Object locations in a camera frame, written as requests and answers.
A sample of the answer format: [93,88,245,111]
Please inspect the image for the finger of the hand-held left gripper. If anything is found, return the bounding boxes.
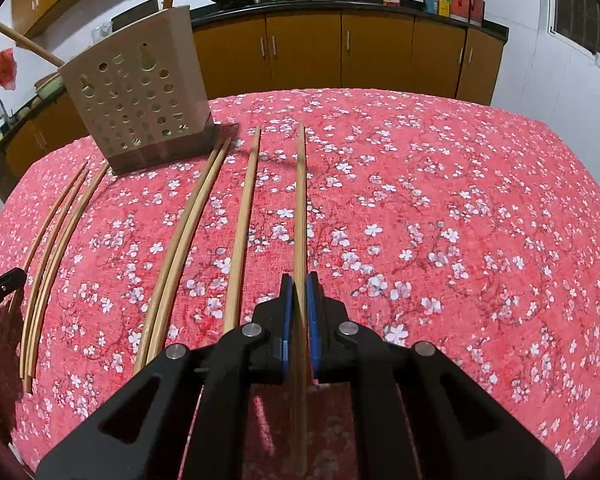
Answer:
[0,267,27,318]

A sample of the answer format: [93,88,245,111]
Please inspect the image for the black sink countertop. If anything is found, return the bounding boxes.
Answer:
[0,92,81,161]

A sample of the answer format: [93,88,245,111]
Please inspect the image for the red floral tablecloth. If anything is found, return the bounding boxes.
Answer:
[0,87,600,480]

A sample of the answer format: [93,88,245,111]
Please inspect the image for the long wooden base cabinet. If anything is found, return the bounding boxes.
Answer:
[190,10,506,107]

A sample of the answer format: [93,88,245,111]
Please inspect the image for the black kitchen countertop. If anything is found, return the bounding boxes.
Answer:
[111,0,510,41]

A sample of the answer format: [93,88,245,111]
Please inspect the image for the red plastic bag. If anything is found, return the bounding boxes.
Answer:
[0,48,18,90]

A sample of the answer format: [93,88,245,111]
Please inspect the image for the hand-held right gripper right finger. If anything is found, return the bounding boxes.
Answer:
[306,271,566,480]

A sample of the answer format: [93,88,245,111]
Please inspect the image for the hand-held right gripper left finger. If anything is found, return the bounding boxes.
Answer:
[35,274,295,480]

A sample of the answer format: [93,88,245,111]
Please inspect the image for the wooden sink cabinet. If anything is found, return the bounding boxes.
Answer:
[2,105,93,178]

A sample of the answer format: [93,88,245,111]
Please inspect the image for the red gift boxes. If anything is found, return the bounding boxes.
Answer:
[452,0,486,27]

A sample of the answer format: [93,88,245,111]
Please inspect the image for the green pot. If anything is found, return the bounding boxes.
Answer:
[34,74,65,100]

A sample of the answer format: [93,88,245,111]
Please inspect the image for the beige perforated chopstick holder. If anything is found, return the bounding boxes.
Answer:
[59,5,218,176]

